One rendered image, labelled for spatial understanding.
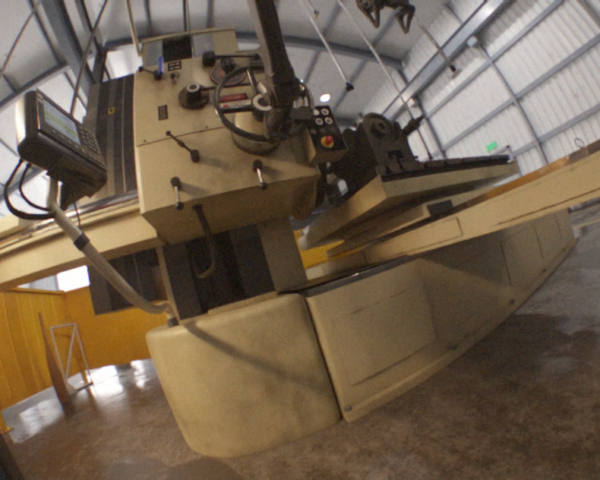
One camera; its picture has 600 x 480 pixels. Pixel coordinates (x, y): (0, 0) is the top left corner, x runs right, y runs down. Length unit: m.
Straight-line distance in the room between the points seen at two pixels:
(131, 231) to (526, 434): 1.73
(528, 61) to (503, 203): 7.56
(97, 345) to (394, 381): 3.45
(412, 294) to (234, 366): 0.84
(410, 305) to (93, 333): 3.58
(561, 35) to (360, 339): 8.02
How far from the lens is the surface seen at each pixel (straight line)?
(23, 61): 10.44
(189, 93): 1.26
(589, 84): 7.88
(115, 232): 1.43
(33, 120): 0.77
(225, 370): 1.07
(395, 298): 1.26
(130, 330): 3.67
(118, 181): 1.97
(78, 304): 3.99
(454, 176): 1.42
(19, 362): 3.18
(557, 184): 0.87
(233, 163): 1.12
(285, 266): 1.70
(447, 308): 1.49
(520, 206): 0.92
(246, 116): 1.10
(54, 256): 1.60
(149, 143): 1.22
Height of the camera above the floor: 0.66
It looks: 7 degrees up
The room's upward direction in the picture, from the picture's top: 17 degrees counter-clockwise
